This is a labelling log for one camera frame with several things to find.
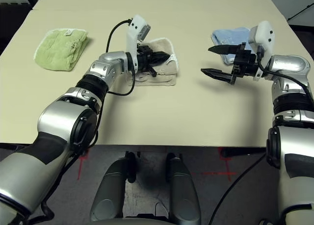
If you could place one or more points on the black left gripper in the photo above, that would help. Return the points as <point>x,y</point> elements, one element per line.
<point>144,58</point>

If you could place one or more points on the grey robot left leg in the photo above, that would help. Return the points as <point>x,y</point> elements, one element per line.
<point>110,185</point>

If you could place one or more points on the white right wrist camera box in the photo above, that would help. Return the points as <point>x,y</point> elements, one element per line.
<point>265,36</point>

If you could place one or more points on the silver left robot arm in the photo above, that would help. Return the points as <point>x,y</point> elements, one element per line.
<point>59,117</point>

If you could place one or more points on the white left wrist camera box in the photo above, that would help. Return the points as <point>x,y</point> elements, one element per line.
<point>135,33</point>

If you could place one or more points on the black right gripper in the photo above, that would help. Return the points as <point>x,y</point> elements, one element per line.
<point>245,63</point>

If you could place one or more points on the grey robot leg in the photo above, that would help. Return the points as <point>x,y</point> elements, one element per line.
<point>184,190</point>
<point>110,185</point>

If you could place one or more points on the grey robot right leg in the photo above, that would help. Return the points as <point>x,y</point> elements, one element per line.
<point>184,190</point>

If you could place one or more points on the black metal rod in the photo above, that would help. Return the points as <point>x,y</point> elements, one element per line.
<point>300,13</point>

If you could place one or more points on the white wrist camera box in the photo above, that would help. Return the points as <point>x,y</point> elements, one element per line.
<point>265,36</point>
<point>135,33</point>

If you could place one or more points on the beige towel with white trim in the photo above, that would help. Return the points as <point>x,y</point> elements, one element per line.
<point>164,76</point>

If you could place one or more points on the dark robot waist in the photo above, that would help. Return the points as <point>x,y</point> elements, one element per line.
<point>147,221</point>

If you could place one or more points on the folded green towel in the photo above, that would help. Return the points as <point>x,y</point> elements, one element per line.
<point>59,51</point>

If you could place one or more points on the black foam floor mats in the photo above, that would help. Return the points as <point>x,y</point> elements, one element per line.
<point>9,19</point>

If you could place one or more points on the folded blue towel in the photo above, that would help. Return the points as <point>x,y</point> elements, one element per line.
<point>228,37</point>

